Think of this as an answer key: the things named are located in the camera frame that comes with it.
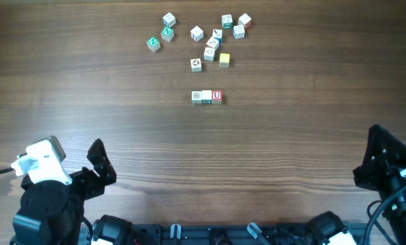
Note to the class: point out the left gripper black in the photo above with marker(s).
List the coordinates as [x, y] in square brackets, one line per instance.
[94, 186]

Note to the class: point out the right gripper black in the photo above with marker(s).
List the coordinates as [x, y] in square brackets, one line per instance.
[379, 155]

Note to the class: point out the block red picture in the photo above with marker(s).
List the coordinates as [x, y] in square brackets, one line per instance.
[196, 97]

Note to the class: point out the block green V side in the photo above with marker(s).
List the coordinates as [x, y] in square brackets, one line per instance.
[206, 96]

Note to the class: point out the red U block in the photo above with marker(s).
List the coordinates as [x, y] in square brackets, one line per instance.
[216, 96]

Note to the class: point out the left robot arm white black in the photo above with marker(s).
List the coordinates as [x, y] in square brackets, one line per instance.
[52, 205]

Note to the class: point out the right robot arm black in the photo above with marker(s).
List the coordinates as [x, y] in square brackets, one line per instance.
[328, 228]

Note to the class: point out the green N block left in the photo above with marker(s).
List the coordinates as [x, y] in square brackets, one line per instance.
[153, 44]

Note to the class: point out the green n block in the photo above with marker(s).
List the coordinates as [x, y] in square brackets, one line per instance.
[167, 34]
[153, 44]

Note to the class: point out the block dark round picture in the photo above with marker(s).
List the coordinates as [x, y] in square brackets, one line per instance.
[195, 65]

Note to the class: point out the green N block upper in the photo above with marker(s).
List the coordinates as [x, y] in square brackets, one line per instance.
[167, 34]

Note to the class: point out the block tree sketch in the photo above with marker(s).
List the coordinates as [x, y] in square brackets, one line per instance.
[209, 54]

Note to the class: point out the block blue side top left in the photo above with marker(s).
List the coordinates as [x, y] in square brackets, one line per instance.
[169, 20]

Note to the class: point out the block blue side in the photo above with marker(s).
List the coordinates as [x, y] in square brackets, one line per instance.
[169, 20]
[217, 34]

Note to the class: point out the plain white block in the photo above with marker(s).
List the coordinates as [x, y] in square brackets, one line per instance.
[196, 33]

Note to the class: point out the yellow block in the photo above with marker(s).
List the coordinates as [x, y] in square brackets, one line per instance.
[224, 59]

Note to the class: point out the block sketch tilted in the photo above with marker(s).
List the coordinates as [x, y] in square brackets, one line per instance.
[212, 43]

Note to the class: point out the block blue side centre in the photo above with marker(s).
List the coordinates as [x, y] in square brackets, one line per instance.
[217, 34]

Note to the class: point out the block green Z side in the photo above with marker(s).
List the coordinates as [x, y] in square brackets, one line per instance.
[227, 21]

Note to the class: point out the block blue sketch right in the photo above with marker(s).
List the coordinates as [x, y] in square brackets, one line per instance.
[238, 31]

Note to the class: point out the block red M side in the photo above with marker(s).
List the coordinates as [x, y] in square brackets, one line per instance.
[245, 20]

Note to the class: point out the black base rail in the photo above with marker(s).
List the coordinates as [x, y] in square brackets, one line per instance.
[281, 233]

